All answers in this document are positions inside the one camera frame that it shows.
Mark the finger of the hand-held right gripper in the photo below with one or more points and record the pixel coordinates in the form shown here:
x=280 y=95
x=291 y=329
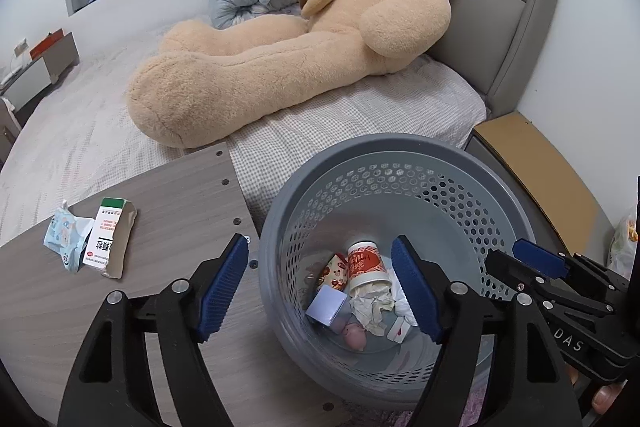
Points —
x=510 y=269
x=540 y=257

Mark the small pale blue box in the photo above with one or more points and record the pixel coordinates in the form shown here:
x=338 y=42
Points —
x=325 y=307

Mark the beige paper towel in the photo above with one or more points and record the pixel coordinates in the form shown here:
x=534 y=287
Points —
x=371 y=309

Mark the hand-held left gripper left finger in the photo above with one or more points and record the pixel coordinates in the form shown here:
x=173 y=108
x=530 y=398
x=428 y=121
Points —
x=222 y=292

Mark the white plastic bag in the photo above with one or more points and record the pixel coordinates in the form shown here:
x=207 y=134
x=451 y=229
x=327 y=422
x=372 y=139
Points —
x=625 y=247

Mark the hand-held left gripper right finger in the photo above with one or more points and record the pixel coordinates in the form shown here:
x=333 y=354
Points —
x=417 y=292

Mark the giant beige teddy bear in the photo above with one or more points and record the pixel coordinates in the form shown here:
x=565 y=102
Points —
x=280 y=67

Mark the red box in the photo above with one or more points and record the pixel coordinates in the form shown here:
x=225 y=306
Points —
x=47 y=43

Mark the bed with checkered sheet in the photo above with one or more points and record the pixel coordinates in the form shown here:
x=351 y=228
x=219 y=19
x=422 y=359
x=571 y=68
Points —
x=75 y=132

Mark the white packet with red hearts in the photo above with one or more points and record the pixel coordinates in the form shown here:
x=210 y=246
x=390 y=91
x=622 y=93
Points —
x=399 y=328

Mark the pale blue wet wipes packet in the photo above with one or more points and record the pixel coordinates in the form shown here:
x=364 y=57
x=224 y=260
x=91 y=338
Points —
x=62 y=234

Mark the grey perforated plastic basket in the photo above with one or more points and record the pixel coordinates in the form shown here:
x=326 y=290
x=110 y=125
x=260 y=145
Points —
x=500 y=207

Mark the grey padded headboard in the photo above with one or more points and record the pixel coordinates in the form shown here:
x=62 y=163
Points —
x=500 y=22

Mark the grey-blue folded quilt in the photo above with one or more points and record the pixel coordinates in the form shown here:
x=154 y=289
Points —
x=240 y=7

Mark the white tissue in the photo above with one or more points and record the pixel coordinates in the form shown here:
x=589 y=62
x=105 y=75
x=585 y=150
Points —
x=405 y=309

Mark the red and white paper cup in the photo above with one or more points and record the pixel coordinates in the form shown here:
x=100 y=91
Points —
x=365 y=264

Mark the brown cardboard sheet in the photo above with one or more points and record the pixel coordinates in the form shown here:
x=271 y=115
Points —
x=545 y=167

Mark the white and green medicine box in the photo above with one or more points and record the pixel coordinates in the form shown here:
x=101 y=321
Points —
x=107 y=239

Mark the small pink wrapper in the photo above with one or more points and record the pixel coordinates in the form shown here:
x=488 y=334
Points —
x=354 y=334

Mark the white and grey cabinet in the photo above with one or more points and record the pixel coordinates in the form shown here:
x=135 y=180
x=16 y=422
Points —
x=40 y=72

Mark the white wall socket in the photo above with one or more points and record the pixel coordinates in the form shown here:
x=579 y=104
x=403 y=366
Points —
x=20 y=47

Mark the person's right hand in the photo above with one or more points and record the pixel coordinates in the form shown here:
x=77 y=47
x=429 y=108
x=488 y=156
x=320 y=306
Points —
x=606 y=399

